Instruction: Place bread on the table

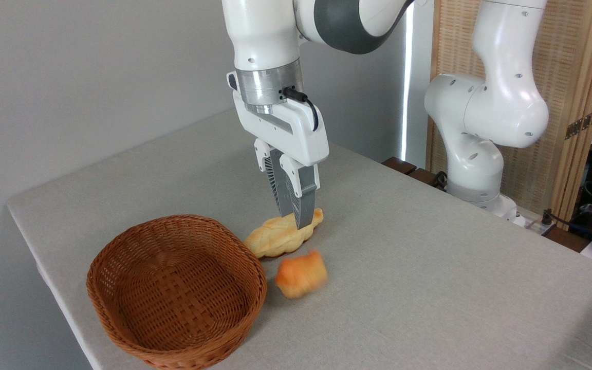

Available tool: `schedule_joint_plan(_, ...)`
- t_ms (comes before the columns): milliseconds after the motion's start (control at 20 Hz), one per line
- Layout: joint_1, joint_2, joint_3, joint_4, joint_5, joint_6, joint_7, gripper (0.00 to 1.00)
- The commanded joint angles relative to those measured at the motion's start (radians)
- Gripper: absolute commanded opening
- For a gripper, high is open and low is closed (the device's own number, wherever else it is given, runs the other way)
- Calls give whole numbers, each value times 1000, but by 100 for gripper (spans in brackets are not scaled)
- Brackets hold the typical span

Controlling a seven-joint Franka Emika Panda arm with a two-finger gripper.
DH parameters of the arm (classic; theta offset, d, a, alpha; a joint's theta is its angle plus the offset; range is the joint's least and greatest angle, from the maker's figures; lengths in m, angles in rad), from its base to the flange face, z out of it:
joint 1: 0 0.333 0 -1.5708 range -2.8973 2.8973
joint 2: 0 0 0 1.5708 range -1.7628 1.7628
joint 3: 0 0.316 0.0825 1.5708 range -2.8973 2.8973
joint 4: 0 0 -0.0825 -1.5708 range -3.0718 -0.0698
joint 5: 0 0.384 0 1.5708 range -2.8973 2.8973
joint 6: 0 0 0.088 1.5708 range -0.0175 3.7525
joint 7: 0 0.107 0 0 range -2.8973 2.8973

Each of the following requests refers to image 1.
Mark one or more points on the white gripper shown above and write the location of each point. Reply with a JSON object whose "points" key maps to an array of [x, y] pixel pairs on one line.
{"points": [[296, 133]]}

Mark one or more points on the round orange bread roll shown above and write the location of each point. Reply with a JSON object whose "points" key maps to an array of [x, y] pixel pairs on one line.
{"points": [[301, 275]]}

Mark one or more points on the dark brown wooden block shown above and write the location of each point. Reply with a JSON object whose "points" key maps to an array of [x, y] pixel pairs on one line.
{"points": [[399, 165], [566, 239], [424, 177]]}

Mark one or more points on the long braided bread loaf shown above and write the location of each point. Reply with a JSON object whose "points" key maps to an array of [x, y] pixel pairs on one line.
{"points": [[270, 241]]}

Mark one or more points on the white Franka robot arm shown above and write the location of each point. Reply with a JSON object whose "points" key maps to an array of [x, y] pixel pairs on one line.
{"points": [[265, 36]]}

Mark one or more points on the black screen hinge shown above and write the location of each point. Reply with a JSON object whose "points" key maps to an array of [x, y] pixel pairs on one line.
{"points": [[581, 124]]}

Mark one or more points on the brown wicker basket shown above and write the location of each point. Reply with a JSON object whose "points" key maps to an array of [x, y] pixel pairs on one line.
{"points": [[198, 318]]}

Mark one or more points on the grey tablecloth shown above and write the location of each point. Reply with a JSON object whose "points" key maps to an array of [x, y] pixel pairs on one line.
{"points": [[429, 282]]}

